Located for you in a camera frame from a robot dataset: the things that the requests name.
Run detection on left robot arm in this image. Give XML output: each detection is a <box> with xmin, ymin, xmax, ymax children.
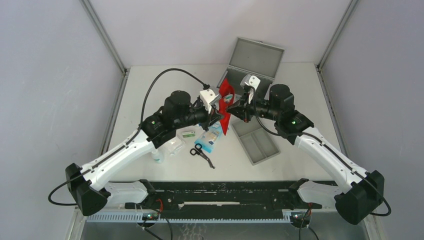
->
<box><xmin>65</xmin><ymin>89</ymin><xmax>222</xmax><ymax>216</ymax></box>

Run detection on black medical scissors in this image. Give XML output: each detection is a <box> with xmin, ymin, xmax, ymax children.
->
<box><xmin>189</xmin><ymin>143</ymin><xmax>216</xmax><ymax>169</ymax></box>

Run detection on blue plaster packet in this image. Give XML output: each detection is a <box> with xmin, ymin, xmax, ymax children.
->
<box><xmin>194</xmin><ymin>121</ymin><xmax>223</xmax><ymax>153</ymax></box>

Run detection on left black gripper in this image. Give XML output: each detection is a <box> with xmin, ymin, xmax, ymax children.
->
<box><xmin>174</xmin><ymin>100</ymin><xmax>224</xmax><ymax>132</ymax></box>

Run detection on grey metal medicine box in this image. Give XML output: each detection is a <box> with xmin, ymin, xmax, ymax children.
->
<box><xmin>217</xmin><ymin>37</ymin><xmax>285</xmax><ymax>99</ymax></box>

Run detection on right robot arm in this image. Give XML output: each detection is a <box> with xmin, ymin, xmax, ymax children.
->
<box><xmin>226</xmin><ymin>84</ymin><xmax>392</xmax><ymax>225</ymax></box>

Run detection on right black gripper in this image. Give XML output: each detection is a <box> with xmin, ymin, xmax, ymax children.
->
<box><xmin>227</xmin><ymin>89</ymin><xmax>281</xmax><ymax>123</ymax></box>

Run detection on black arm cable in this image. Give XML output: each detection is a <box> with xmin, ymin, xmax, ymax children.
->
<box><xmin>47</xmin><ymin>68</ymin><xmax>211</xmax><ymax>207</ymax></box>
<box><xmin>248</xmin><ymin>86</ymin><xmax>392</xmax><ymax>218</ymax></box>

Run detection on bagged white gauze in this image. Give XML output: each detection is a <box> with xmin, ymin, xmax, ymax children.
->
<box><xmin>164</xmin><ymin>136</ymin><xmax>185</xmax><ymax>156</ymax></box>

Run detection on clear bottle white cap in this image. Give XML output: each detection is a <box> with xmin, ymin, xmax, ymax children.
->
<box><xmin>151</xmin><ymin>149</ymin><xmax>165</xmax><ymax>164</ymax></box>

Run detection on small green white box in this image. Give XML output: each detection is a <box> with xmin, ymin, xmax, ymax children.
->
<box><xmin>181</xmin><ymin>130</ymin><xmax>196</xmax><ymax>138</ymax></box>

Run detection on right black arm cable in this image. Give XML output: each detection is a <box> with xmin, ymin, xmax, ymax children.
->
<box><xmin>248</xmin><ymin>86</ymin><xmax>392</xmax><ymax>218</ymax></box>

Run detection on red first aid pouch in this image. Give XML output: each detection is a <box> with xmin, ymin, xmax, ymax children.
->
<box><xmin>218</xmin><ymin>77</ymin><xmax>235</xmax><ymax>135</ymax></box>

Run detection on grey plastic divider tray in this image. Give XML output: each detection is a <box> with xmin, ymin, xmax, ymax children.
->
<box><xmin>231</xmin><ymin>117</ymin><xmax>281</xmax><ymax>166</ymax></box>

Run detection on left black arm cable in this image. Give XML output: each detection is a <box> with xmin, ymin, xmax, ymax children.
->
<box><xmin>47</xmin><ymin>68</ymin><xmax>211</xmax><ymax>207</ymax></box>

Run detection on bagged small blue box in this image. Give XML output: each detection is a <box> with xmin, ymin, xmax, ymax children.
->
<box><xmin>222</xmin><ymin>94</ymin><xmax>234</xmax><ymax>104</ymax></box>

